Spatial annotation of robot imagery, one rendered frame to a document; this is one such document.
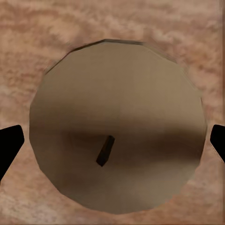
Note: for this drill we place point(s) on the pillar candle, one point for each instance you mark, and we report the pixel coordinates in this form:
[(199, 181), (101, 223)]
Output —
[(118, 126)]

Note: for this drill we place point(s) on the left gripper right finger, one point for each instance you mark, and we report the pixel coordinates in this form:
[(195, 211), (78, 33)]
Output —
[(218, 139)]

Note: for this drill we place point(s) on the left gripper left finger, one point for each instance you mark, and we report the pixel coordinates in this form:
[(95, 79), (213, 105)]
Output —
[(11, 140)]

